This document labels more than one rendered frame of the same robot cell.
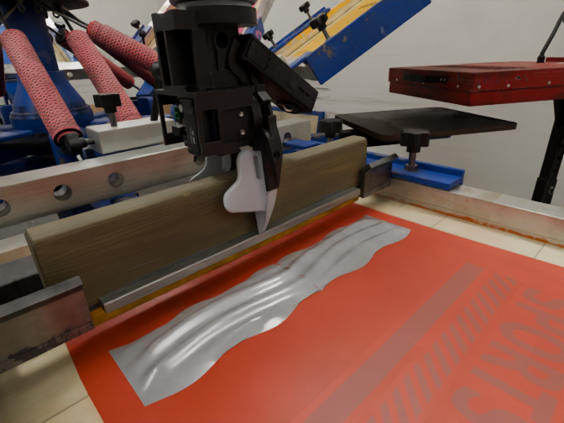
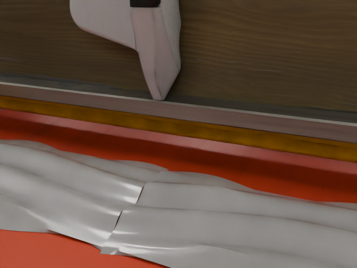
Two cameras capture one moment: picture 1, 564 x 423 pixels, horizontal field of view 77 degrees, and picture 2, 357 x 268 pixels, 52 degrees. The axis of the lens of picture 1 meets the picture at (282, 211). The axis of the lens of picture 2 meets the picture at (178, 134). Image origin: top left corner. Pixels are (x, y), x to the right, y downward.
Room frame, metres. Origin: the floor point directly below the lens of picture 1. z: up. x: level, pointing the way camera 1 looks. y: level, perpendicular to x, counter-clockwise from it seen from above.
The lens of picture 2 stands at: (0.27, -0.16, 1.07)
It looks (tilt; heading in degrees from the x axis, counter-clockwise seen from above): 27 degrees down; 67
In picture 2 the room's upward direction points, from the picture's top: 3 degrees counter-clockwise
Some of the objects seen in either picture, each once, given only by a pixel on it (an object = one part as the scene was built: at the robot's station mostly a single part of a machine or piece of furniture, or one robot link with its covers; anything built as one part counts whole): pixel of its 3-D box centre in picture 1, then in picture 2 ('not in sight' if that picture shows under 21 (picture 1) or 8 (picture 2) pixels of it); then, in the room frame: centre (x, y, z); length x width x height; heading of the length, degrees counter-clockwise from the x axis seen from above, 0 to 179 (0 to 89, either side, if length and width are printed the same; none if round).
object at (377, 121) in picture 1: (293, 141); not in sight; (1.14, -0.05, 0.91); 1.34 x 0.40 x 0.08; 102
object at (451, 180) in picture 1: (365, 174); not in sight; (0.58, -0.15, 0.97); 0.30 x 0.05 x 0.07; 42
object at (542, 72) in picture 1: (500, 79); not in sight; (1.30, -0.78, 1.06); 0.61 x 0.46 x 0.12; 102
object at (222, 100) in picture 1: (215, 84); not in sight; (0.35, 0.06, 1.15); 0.09 x 0.08 x 0.12; 133
